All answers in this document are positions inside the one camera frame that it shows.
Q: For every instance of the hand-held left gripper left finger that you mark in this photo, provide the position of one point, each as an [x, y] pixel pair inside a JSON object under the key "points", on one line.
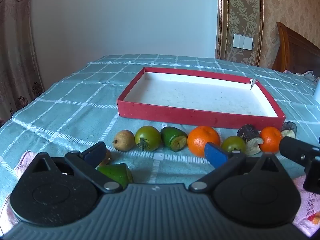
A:
{"points": [[96, 154]]}

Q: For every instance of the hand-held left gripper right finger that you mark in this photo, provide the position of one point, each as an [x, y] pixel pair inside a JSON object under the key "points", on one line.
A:
{"points": [[216, 156]]}

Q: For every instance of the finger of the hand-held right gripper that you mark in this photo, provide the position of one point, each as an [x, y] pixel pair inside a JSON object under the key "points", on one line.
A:
{"points": [[291, 146]]}

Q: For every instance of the small brown round fruit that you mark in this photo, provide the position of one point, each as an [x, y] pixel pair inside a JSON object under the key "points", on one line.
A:
{"points": [[107, 158]]}

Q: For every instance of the short dark sugarcane piece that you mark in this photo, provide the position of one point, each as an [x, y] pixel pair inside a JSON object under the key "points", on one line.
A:
{"points": [[290, 128]]}

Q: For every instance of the small orange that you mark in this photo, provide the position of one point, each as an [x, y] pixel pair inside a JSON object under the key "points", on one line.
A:
{"points": [[270, 139]]}

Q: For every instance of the cut green fruit piece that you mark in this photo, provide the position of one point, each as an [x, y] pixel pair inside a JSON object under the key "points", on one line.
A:
{"points": [[171, 136], [117, 173]]}

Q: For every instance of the dark sugarcane piece shaved side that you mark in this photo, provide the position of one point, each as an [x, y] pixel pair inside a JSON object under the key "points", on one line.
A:
{"points": [[248, 135]]}

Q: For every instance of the red cardboard box tray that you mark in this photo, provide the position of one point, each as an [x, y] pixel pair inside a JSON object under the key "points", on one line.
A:
{"points": [[200, 97]]}

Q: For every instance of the small green round fruit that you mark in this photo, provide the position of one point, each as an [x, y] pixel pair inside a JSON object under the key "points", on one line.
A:
{"points": [[233, 143]]}

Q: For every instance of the large orange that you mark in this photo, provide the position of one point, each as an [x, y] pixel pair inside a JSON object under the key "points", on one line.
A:
{"points": [[200, 140]]}

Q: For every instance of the pink printed towel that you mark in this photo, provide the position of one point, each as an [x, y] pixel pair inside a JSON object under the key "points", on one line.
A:
{"points": [[307, 205]]}

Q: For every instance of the small brown pear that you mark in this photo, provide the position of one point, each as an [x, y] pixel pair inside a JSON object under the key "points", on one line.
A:
{"points": [[123, 140]]}

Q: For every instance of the green tomato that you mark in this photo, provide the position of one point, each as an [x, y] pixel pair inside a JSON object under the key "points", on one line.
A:
{"points": [[147, 136]]}

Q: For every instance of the pink cloth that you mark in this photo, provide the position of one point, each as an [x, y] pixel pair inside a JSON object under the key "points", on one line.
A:
{"points": [[306, 74]]}

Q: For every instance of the pale pink towel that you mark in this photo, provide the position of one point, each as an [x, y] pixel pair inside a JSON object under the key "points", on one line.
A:
{"points": [[22, 161]]}

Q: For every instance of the wooden headboard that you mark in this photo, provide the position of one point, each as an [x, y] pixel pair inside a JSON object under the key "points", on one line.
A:
{"points": [[297, 52]]}

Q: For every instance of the patterned beige curtain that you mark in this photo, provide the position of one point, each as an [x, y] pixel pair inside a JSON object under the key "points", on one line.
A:
{"points": [[15, 55]]}

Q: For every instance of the white wall light switch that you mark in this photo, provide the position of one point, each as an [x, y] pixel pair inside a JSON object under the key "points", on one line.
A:
{"points": [[242, 41]]}

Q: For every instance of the gold framed ornate wall panel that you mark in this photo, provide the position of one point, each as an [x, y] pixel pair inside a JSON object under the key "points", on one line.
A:
{"points": [[240, 12]]}

